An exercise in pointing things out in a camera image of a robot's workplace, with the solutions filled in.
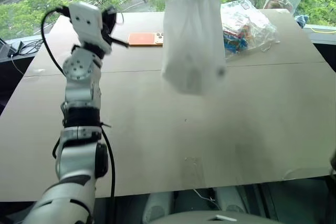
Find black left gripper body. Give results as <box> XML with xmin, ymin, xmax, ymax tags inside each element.
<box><xmin>100</xmin><ymin>11</ymin><xmax>118</xmax><ymax>43</ymax></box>

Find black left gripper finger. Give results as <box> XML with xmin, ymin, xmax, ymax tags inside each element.
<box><xmin>102</xmin><ymin>5</ymin><xmax>118</xmax><ymax>19</ymax></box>
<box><xmin>108</xmin><ymin>36</ymin><xmax>130</xmax><ymax>49</ymax></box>

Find white translucent drawstring bag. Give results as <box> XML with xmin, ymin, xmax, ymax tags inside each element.
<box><xmin>160</xmin><ymin>0</ymin><xmax>228</xmax><ymax>96</ymax></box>

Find clear bag of colourful items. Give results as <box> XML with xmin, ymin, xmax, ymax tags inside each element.
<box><xmin>219</xmin><ymin>0</ymin><xmax>280</xmax><ymax>61</ymax></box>

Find orange smartphone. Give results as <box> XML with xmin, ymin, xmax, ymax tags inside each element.
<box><xmin>128</xmin><ymin>32</ymin><xmax>165</xmax><ymax>48</ymax></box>

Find black power adapter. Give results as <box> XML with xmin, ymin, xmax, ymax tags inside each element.
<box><xmin>9</xmin><ymin>40</ymin><xmax>25</xmax><ymax>57</ymax></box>

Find dark laptop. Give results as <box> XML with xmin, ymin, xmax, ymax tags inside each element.
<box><xmin>0</xmin><ymin>37</ymin><xmax>12</xmax><ymax>58</ymax></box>

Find grey rounded robot leg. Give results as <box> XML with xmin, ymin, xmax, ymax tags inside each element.
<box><xmin>142</xmin><ymin>191</ymin><xmax>174</xmax><ymax>222</ymax></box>
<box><xmin>215</xmin><ymin>186</ymin><xmax>247</xmax><ymax>212</ymax></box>

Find blue cloth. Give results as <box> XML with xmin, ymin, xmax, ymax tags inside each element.
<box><xmin>294</xmin><ymin>14</ymin><xmax>310</xmax><ymax>29</ymax></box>

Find grey robot torso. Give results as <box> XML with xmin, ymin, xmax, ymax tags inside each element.
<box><xmin>149</xmin><ymin>210</ymin><xmax>279</xmax><ymax>224</ymax></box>

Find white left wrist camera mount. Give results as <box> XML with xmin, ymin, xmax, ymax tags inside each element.
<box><xmin>68</xmin><ymin>1</ymin><xmax>113</xmax><ymax>57</ymax></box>

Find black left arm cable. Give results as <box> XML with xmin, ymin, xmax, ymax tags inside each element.
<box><xmin>41</xmin><ymin>5</ymin><xmax>117</xmax><ymax>200</ymax></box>

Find black tangled cables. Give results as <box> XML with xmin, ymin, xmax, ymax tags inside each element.
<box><xmin>19</xmin><ymin>39</ymin><xmax>43</xmax><ymax>56</ymax></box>

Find white charging cable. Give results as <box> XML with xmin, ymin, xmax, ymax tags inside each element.
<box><xmin>10</xmin><ymin>55</ymin><xmax>25</xmax><ymax>76</ymax></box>

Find thin white wire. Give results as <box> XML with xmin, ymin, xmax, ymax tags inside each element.
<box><xmin>193</xmin><ymin>188</ymin><xmax>219</xmax><ymax>209</ymax></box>

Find yellow cable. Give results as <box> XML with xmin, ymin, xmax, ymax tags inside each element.
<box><xmin>310</xmin><ymin>27</ymin><xmax>336</xmax><ymax>34</ymax></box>

